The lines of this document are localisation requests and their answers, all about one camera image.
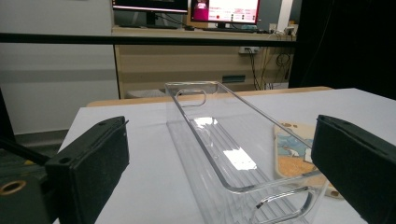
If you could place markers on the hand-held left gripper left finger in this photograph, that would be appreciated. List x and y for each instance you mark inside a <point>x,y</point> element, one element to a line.
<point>93,161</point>

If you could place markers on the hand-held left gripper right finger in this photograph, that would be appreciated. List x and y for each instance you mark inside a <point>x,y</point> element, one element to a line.
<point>355,161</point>

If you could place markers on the beige phone case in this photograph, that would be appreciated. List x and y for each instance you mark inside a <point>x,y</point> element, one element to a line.
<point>292,168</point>

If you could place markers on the clear plastic container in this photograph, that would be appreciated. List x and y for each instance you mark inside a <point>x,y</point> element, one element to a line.
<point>236,158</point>

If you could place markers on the white table sheet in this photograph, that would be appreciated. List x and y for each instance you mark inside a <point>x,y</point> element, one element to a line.
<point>140,186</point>

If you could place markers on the light wooden table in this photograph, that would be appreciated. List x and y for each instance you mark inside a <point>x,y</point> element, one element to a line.
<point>130,101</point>

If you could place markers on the black metal stand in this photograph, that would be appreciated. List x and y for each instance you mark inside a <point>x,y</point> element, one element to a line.
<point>6,124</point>

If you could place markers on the black curtain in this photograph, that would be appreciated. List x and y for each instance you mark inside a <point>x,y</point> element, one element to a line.
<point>342,46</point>

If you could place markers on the light wooden desk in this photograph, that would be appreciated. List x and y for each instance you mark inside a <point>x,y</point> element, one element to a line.
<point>174,62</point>

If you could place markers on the dark rectangular desk label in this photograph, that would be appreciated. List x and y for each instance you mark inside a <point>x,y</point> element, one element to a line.
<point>233,78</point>

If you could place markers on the white power strip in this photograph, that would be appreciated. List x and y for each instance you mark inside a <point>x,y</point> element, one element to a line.
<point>249,50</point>

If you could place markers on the dark computer monitor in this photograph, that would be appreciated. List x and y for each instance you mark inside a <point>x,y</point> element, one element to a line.
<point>149,4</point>

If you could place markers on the black keyboard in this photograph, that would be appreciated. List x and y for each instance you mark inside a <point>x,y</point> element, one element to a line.
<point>230,30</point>

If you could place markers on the monitor with pink screen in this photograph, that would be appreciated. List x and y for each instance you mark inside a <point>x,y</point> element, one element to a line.
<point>224,9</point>

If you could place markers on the black horizontal frame bar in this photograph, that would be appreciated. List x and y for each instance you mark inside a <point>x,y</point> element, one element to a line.
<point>62,39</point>

